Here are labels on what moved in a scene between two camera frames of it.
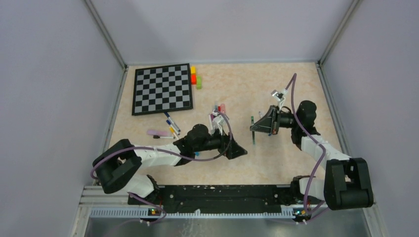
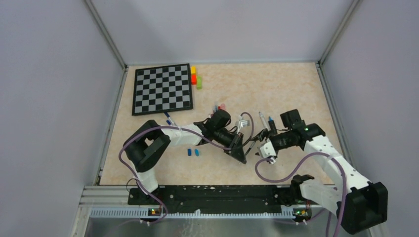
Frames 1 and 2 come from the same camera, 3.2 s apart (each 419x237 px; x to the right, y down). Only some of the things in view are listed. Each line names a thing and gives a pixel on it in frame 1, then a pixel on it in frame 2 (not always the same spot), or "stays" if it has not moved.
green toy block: (199, 82) stays
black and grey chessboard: (162, 89) stays
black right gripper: (270, 123) -> (263, 134)
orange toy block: (193, 79) stays
